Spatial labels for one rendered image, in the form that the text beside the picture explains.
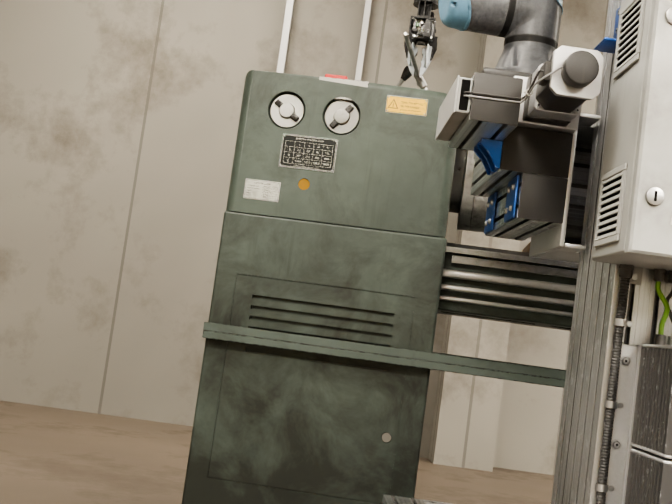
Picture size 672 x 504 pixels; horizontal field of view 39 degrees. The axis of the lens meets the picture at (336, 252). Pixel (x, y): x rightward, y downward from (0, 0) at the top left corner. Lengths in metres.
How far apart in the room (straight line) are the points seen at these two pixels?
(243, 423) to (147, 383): 2.62
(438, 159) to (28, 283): 3.17
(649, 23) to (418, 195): 1.06
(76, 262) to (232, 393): 2.78
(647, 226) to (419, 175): 1.10
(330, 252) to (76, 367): 2.89
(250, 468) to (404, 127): 0.98
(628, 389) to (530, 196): 0.42
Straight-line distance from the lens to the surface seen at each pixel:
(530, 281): 2.63
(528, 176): 1.92
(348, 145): 2.58
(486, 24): 2.14
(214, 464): 2.60
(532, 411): 5.23
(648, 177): 1.57
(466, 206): 2.69
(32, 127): 5.41
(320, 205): 2.56
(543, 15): 2.15
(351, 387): 2.53
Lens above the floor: 0.58
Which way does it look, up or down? 5 degrees up
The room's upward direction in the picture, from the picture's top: 8 degrees clockwise
